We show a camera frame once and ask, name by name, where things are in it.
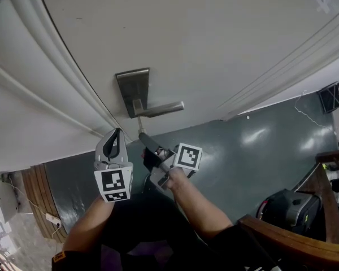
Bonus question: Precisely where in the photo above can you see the white door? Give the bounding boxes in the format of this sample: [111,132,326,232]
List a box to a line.
[0,0,339,146]

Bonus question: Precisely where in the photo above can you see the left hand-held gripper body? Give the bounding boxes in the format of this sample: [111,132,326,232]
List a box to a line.
[93,161,134,204]

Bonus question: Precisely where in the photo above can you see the black grey cleaning machine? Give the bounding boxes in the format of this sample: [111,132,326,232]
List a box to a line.
[255,189,323,234]

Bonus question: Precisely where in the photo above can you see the person's black clothing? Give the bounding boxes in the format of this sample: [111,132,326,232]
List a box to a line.
[51,192,278,271]

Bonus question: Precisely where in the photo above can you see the person's left forearm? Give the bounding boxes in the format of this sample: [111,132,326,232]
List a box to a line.
[63,193,116,253]

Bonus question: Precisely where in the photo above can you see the wooden slat panel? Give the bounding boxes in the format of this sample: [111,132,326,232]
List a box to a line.
[20,163,68,244]

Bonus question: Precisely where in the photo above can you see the person's right forearm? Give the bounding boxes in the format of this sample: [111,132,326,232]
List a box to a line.
[166,166,234,241]

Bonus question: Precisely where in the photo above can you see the white power strip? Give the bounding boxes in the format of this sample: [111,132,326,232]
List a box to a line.
[46,212,63,229]

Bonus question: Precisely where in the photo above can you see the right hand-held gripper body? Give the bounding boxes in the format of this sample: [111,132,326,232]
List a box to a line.
[149,142,203,192]

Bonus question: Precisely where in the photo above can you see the silver door lock with handle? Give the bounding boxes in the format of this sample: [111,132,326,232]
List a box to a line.
[115,67,185,120]

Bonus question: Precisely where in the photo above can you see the white floor cable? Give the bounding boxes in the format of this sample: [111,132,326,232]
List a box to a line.
[294,90,337,136]

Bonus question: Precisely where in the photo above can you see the black frame cart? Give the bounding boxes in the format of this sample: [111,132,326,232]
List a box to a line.
[317,78,339,115]

